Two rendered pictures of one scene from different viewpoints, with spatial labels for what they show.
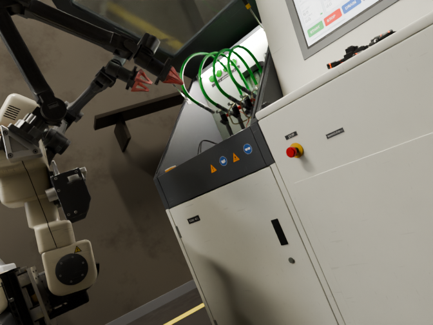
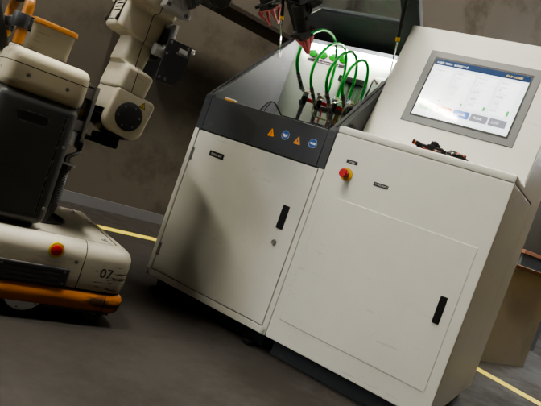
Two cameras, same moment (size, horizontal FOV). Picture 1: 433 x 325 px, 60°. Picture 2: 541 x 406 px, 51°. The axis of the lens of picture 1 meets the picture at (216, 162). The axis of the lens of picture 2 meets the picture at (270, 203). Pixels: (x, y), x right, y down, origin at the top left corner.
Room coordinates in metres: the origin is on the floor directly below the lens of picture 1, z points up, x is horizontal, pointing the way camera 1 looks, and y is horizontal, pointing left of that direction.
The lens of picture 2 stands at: (-0.89, 0.51, 0.70)
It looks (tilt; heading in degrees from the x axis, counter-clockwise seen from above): 3 degrees down; 346
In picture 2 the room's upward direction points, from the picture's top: 20 degrees clockwise
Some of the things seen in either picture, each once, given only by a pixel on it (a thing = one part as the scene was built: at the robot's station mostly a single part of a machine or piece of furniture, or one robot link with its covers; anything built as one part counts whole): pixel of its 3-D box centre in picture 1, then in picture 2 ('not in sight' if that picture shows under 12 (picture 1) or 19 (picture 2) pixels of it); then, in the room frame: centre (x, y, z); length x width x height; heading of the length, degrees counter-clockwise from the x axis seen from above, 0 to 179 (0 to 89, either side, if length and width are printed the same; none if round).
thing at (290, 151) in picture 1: (293, 151); (344, 173); (1.24, -0.25, 0.80); 0.05 x 0.04 x 0.05; 46
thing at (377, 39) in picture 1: (361, 49); (440, 150); (1.14, -0.55, 1.01); 0.23 x 0.11 x 0.06; 46
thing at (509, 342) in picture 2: not in sight; (411, 270); (3.36, -1.83, 0.34); 2.04 x 0.64 x 0.68; 23
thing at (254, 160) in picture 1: (207, 171); (263, 130); (1.58, 0.05, 0.87); 0.62 x 0.04 x 0.16; 46
